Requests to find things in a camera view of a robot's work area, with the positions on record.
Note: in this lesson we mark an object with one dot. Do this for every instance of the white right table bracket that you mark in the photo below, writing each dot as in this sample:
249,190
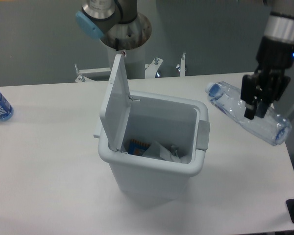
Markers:
181,67

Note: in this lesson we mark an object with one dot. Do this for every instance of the clear plastic bag with label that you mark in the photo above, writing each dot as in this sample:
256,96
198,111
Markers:
157,151

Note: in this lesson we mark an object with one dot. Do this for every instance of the white trash can lid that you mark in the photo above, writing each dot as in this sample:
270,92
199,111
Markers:
115,108

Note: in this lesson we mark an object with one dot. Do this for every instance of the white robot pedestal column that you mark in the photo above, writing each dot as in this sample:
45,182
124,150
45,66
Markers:
130,40

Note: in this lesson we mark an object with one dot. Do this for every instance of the white middle table bracket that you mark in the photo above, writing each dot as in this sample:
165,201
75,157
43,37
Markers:
152,70

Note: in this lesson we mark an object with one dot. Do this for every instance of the silver foil wrapper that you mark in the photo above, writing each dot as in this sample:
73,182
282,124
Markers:
174,150

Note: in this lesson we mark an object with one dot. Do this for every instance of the white left table bracket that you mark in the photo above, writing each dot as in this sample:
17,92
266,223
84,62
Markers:
88,75

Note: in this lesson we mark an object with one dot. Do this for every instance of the white plastic trash can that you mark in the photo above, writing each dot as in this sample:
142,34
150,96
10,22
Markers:
168,120

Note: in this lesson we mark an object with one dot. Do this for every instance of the crushed clear plastic bottle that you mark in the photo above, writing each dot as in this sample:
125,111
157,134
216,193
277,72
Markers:
273,128

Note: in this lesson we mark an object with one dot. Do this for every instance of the white table bracket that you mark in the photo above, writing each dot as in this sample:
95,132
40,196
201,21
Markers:
181,67
152,70
88,75

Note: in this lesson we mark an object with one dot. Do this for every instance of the blue snack wrapper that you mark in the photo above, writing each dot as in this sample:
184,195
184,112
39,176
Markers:
137,148

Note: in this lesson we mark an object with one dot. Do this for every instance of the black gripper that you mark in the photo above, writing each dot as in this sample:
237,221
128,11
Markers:
273,58

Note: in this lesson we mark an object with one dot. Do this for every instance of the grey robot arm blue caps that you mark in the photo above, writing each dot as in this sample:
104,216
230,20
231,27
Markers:
97,17

